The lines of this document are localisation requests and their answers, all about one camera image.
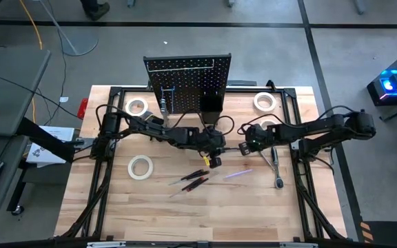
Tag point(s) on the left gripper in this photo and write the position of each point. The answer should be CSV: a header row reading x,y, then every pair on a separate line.
x,y
212,141

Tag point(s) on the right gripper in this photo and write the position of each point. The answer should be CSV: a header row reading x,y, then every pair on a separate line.
x,y
255,137

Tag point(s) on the lilac pen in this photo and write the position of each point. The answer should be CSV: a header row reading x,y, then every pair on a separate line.
x,y
238,173

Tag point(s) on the black perforated peg board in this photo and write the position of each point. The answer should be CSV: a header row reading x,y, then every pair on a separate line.
x,y
184,86

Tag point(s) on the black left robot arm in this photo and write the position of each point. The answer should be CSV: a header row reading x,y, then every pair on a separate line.
x,y
171,132

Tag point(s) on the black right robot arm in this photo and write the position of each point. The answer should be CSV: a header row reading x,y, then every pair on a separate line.
x,y
308,129

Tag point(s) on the black peg board bin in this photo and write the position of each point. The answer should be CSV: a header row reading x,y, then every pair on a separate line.
x,y
211,106

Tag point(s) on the silver double prong peg hook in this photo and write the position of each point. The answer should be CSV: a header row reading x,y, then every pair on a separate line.
x,y
167,88

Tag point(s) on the slim silver tool bar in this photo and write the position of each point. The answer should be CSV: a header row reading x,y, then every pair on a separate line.
x,y
266,161

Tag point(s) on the orange red block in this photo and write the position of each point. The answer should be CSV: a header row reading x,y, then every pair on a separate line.
x,y
82,109

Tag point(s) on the small white tag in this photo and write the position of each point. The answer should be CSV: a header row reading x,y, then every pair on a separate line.
x,y
64,99

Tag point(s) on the white paper sheet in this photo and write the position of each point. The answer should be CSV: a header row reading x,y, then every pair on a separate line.
x,y
53,132

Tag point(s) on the round grey stand base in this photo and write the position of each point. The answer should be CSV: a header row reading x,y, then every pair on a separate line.
x,y
81,41

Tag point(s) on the black diagonal beam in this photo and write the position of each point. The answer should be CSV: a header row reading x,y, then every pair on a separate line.
x,y
43,137

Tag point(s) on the person's foot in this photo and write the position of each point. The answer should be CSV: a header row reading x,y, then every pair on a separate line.
x,y
96,10

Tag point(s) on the thin stand pole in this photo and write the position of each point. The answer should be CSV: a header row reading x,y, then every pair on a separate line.
x,y
59,25

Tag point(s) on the black desk leg with caster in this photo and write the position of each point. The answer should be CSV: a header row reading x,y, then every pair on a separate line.
x,y
18,209

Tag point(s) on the grey desk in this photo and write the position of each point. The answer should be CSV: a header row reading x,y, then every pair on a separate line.
x,y
5,96

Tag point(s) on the black metal table frame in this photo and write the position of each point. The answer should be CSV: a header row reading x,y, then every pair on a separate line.
x,y
136,89

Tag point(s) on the silver bracket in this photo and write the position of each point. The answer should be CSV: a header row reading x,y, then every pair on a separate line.
x,y
105,245
298,245

